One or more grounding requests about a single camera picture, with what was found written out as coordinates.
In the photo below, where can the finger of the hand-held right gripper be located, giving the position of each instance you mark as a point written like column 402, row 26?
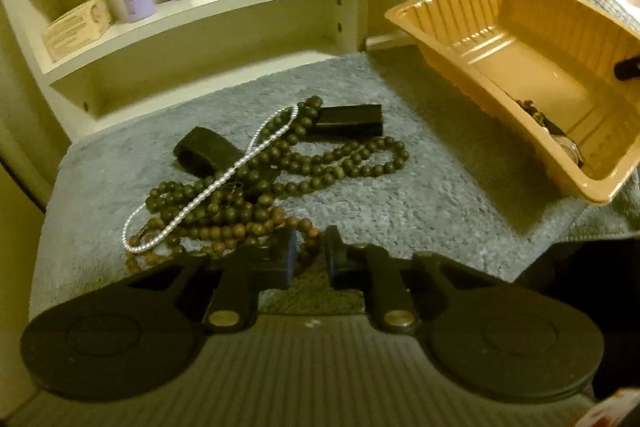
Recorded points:
column 629, row 69

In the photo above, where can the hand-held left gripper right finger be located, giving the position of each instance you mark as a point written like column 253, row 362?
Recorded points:
column 332, row 257

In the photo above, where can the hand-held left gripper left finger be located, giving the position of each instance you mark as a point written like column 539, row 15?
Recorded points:
column 287, row 257

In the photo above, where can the wristwatch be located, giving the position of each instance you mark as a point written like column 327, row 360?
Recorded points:
column 570, row 149

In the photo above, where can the orange plastic tray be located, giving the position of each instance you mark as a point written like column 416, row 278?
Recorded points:
column 525, row 67

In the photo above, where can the black rectangular case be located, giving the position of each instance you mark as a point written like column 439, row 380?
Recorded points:
column 350, row 119

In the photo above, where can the grey fluffy mat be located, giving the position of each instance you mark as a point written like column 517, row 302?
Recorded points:
column 450, row 187

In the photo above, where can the cream wooden shelf unit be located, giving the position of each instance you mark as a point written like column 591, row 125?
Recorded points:
column 200, row 37

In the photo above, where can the beige cardboard box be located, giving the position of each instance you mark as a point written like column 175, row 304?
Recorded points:
column 77, row 29

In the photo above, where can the red and white packet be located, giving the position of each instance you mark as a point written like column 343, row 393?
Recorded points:
column 615, row 409

